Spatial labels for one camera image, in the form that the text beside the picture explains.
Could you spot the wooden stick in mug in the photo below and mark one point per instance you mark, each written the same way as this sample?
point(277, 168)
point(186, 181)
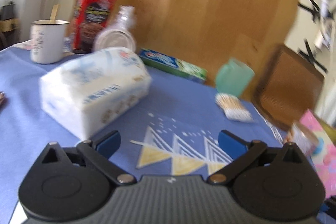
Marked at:
point(54, 13)

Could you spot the mint green plastic cup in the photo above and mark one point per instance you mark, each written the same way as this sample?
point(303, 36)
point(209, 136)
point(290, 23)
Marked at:
point(233, 77)

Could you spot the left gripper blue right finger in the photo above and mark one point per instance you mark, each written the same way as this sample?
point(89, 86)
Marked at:
point(243, 153)

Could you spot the cotton swab bag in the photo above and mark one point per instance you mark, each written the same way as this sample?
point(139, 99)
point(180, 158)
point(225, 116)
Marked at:
point(233, 109)

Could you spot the white enamel mug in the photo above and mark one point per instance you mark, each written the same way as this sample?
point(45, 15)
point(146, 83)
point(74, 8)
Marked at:
point(47, 40)

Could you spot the red cocoa tin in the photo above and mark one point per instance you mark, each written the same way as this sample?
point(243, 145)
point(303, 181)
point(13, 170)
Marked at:
point(90, 18)

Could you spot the pink biscuit tin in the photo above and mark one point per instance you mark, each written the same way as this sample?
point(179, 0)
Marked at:
point(324, 156)

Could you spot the blue patterned tablecloth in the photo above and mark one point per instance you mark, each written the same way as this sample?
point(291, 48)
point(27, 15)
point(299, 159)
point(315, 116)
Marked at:
point(169, 143)

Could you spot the green toothpaste box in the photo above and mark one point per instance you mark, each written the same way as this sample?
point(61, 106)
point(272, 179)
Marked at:
point(173, 66)

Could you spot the clear plastic bottle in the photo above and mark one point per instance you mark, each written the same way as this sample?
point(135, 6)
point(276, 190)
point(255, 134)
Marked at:
point(118, 34)

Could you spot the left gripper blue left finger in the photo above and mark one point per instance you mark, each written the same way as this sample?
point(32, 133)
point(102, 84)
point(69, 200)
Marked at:
point(96, 153)

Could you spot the white tissue pack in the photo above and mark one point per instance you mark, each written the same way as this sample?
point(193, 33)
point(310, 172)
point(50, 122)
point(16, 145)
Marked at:
point(86, 94)

